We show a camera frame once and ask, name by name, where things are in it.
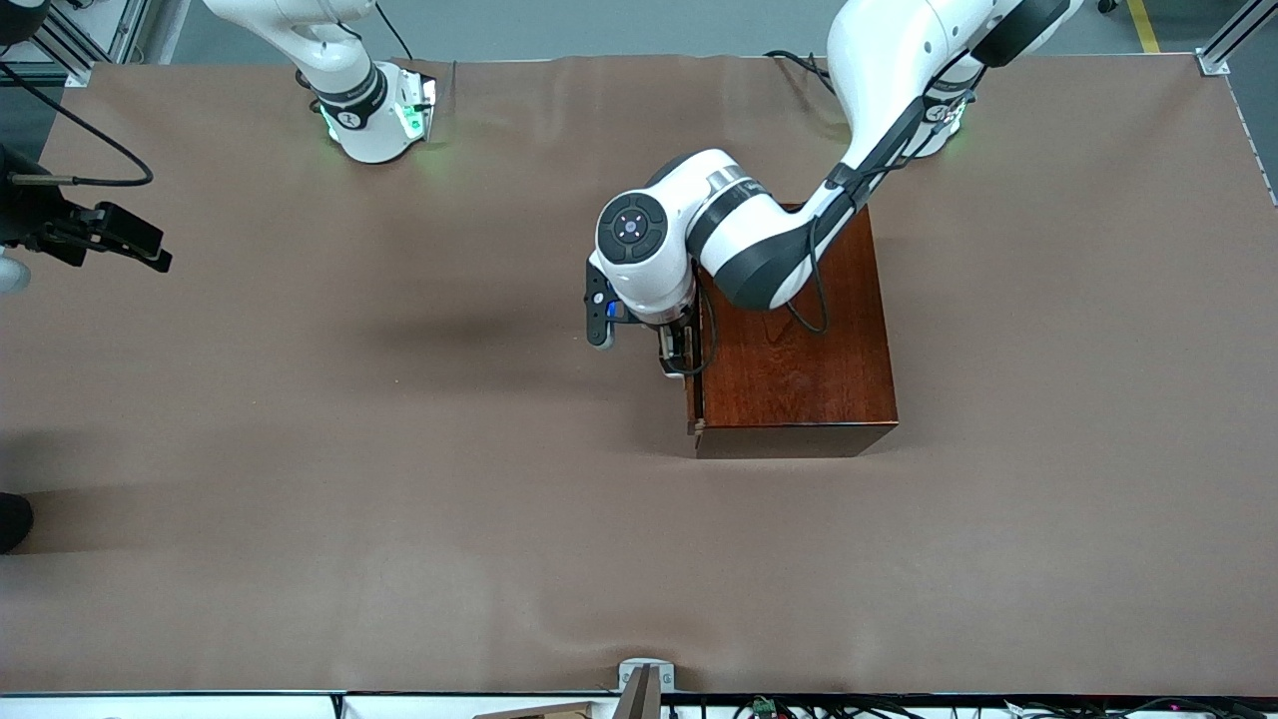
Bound brown table mat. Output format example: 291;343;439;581
0;52;1278;697

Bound tan board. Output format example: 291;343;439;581
469;701;600;719

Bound grey metal bracket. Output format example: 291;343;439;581
617;659;676;693

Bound black left base cables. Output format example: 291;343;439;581
764;48;840;93

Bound wooden drawer with white handle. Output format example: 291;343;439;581
662;340;706;437

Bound black right base cable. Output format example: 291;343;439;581
374;0;416;61

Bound black shoe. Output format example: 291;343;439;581
0;492;34;553

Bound grey camera pole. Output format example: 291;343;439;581
611;665;663;719

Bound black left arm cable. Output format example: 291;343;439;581
689;75;974;378

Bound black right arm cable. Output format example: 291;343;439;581
0;62;155;189

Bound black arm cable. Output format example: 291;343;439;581
689;75;974;378
0;62;155;189

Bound dark brown wooden cabinet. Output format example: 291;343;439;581
695;205;899;460

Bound aluminium frame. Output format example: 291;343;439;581
30;0;151;86

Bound aluminium profile with foot plate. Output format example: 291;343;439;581
1198;0;1278;76

